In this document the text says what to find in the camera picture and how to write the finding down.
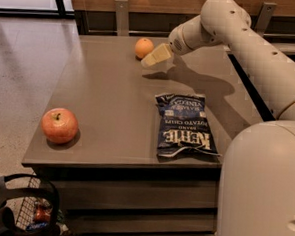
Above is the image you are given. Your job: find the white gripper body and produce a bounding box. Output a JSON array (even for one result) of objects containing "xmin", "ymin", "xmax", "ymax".
[{"xmin": 168, "ymin": 21, "xmax": 200, "ymax": 55}]

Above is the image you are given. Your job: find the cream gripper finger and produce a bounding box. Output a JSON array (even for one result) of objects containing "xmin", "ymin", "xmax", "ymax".
[{"xmin": 141, "ymin": 43, "xmax": 173, "ymax": 68}]

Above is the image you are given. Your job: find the orange fruit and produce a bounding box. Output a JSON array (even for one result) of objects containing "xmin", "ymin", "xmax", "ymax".
[{"xmin": 134, "ymin": 38, "xmax": 154, "ymax": 59}]

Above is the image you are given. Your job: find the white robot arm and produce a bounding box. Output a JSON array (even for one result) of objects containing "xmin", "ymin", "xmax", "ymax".
[{"xmin": 142, "ymin": 0, "xmax": 295, "ymax": 236}]

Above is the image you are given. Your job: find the red apple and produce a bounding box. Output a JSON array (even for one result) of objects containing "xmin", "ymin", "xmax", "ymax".
[{"xmin": 41, "ymin": 107, "xmax": 79, "ymax": 144}]

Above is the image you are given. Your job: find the blue kettle chips bag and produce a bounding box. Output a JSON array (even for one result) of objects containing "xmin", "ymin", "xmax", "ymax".
[{"xmin": 156, "ymin": 93, "xmax": 218, "ymax": 158}]

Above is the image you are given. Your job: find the grey drawer cabinet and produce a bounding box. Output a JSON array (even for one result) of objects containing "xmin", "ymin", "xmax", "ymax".
[{"xmin": 23, "ymin": 36, "xmax": 261, "ymax": 236}]

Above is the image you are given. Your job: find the red snack package in basket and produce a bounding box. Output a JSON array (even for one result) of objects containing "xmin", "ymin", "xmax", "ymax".
[{"xmin": 33, "ymin": 205, "xmax": 52, "ymax": 223}]

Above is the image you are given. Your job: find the left metal bracket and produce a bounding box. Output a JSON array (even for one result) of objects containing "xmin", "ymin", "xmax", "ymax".
[{"xmin": 114, "ymin": 0, "xmax": 130, "ymax": 37}]

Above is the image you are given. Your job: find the metal bracket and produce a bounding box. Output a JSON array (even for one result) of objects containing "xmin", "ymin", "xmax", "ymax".
[
  {"xmin": 114, "ymin": 0, "xmax": 130, "ymax": 37},
  {"xmin": 253, "ymin": 2, "xmax": 277, "ymax": 36}
]

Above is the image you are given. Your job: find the right metal bracket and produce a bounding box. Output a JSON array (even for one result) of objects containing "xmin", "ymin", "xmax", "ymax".
[{"xmin": 253, "ymin": 2, "xmax": 277, "ymax": 36}]

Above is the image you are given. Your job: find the black wire basket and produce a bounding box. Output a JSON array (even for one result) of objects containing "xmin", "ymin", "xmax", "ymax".
[{"xmin": 0, "ymin": 173, "xmax": 60, "ymax": 236}]

